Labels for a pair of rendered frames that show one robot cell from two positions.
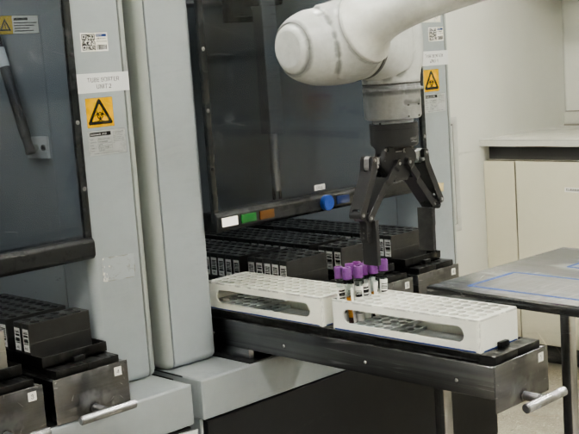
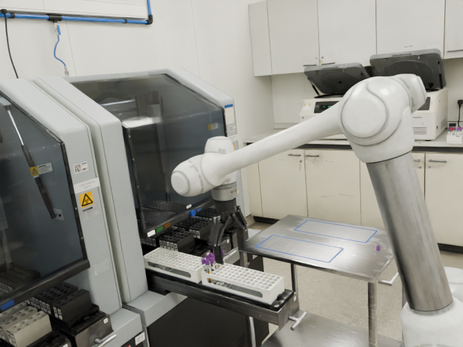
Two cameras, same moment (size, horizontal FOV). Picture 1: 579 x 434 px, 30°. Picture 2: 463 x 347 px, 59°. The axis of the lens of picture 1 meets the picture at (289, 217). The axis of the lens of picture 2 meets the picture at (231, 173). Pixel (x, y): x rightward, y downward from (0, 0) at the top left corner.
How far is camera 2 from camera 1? 0.48 m
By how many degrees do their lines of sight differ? 11
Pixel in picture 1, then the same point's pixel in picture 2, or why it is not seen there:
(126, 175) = (101, 224)
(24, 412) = not seen: outside the picture
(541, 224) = (268, 172)
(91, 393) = (94, 334)
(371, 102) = (215, 192)
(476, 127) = (241, 134)
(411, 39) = not seen: hidden behind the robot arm
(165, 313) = (125, 279)
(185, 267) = (132, 257)
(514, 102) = (255, 122)
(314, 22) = (190, 172)
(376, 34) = (219, 175)
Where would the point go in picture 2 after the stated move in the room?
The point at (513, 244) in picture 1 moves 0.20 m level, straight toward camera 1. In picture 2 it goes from (258, 180) to (258, 185)
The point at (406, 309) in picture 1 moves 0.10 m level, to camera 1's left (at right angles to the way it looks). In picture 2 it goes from (235, 281) to (207, 286)
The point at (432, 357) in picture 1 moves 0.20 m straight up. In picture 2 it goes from (249, 304) to (243, 250)
